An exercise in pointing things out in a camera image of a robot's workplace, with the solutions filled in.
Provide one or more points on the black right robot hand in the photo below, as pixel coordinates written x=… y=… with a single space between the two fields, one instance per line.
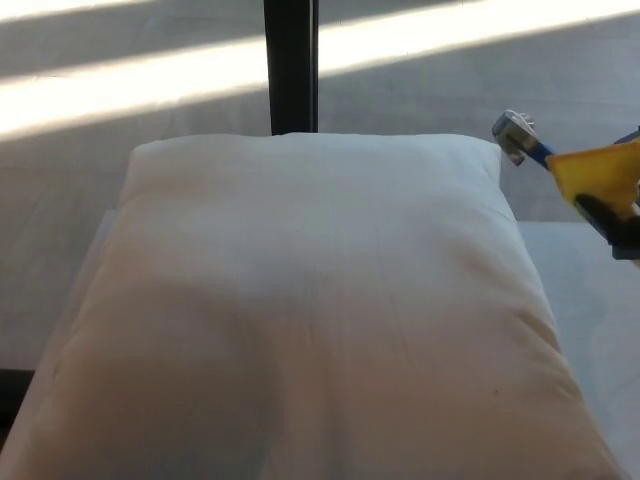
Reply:
x=612 y=225

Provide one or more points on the white pillow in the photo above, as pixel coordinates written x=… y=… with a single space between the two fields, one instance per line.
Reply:
x=320 y=305

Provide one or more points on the black vertical post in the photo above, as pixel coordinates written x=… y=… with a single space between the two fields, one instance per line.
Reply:
x=292 y=65

